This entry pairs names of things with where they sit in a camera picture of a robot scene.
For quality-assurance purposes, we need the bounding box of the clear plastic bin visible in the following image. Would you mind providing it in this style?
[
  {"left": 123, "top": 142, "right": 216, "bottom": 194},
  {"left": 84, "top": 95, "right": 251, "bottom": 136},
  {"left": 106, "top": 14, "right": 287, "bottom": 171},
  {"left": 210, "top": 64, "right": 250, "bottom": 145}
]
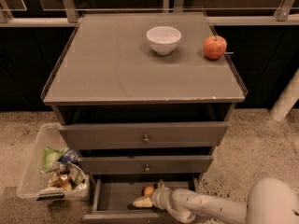
[{"left": 17, "top": 122, "right": 90, "bottom": 201}]

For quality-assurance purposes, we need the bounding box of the top grey drawer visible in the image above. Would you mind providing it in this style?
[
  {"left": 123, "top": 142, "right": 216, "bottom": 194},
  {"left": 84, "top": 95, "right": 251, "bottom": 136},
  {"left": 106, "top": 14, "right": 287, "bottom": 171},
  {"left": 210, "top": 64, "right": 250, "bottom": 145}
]
[{"left": 59, "top": 121, "right": 229, "bottom": 150}]

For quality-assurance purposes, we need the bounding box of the green snack bag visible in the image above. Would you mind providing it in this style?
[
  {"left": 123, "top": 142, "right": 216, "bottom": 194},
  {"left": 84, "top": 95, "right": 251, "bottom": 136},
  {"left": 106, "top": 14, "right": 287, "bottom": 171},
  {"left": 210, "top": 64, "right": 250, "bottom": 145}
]
[{"left": 42, "top": 147, "right": 69, "bottom": 171}]

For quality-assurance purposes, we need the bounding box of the orange fruit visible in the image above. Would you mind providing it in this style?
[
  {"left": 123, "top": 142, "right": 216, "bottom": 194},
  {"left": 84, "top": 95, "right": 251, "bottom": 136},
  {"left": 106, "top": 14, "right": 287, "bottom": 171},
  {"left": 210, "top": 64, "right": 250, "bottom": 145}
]
[{"left": 143, "top": 186, "right": 155, "bottom": 196}]

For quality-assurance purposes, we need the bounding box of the grey drawer cabinet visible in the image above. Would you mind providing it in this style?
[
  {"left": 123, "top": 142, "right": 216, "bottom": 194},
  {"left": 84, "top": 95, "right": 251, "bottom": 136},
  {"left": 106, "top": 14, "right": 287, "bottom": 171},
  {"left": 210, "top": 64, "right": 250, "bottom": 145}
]
[{"left": 40, "top": 11, "right": 249, "bottom": 224}]

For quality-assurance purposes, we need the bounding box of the bottom grey drawer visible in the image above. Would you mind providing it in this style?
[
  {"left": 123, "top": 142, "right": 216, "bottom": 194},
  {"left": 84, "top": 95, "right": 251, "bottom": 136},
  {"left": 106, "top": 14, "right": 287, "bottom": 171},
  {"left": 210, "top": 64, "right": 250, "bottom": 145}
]
[{"left": 84, "top": 173, "right": 202, "bottom": 224}]

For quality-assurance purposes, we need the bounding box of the blue snack packet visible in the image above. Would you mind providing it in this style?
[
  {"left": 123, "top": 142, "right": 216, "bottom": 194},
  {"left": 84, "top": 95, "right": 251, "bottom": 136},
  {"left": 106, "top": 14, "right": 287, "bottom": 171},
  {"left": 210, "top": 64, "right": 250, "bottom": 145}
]
[{"left": 61, "top": 149, "right": 78, "bottom": 163}]

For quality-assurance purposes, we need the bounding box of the middle grey drawer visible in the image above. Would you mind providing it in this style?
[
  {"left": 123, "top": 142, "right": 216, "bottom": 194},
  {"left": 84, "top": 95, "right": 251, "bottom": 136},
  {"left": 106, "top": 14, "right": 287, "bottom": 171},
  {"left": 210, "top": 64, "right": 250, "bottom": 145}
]
[{"left": 78, "top": 155, "right": 213, "bottom": 175}]

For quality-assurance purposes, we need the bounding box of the metal railing frame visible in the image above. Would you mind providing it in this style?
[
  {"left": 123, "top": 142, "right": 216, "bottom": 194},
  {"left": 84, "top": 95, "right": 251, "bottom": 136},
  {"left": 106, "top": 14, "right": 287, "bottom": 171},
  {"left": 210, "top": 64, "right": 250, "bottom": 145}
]
[{"left": 0, "top": 0, "right": 299, "bottom": 27}]

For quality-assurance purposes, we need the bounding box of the brown snack packet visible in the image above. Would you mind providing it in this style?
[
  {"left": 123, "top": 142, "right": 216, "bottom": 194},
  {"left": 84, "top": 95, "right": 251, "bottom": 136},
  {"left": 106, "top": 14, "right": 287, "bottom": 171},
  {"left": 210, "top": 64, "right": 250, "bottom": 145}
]
[{"left": 49, "top": 175, "right": 72, "bottom": 191}]

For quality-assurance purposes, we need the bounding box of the white ceramic bowl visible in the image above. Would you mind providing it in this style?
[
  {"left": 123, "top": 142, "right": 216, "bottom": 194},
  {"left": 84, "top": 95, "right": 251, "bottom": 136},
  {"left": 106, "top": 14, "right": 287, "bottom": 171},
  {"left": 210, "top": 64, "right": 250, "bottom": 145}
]
[{"left": 147, "top": 26, "right": 181, "bottom": 55}]

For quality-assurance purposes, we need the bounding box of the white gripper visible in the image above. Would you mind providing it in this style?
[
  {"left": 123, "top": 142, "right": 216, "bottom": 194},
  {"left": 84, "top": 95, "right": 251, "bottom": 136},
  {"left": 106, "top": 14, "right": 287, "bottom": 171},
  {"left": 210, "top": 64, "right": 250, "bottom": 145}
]
[{"left": 133, "top": 179, "right": 171, "bottom": 210}]

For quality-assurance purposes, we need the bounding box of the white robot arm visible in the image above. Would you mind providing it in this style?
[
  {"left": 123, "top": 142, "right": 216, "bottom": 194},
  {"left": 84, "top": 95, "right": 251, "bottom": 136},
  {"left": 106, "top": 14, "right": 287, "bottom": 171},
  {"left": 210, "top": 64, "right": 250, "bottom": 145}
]
[{"left": 133, "top": 104, "right": 299, "bottom": 224}]

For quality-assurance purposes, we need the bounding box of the grey drawer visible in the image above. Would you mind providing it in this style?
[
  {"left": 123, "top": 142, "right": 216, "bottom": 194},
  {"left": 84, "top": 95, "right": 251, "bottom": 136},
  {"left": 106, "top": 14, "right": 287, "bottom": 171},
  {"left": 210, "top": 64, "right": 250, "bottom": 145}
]
[
  {"left": 78, "top": 155, "right": 213, "bottom": 175},
  {"left": 59, "top": 121, "right": 229, "bottom": 150},
  {"left": 84, "top": 173, "right": 202, "bottom": 224}
]

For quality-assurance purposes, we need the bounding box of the red apple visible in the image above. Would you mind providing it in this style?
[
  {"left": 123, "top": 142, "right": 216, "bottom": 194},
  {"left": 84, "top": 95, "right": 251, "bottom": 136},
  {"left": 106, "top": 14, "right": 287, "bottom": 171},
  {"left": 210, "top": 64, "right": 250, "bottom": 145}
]
[{"left": 203, "top": 35, "right": 227, "bottom": 60}]

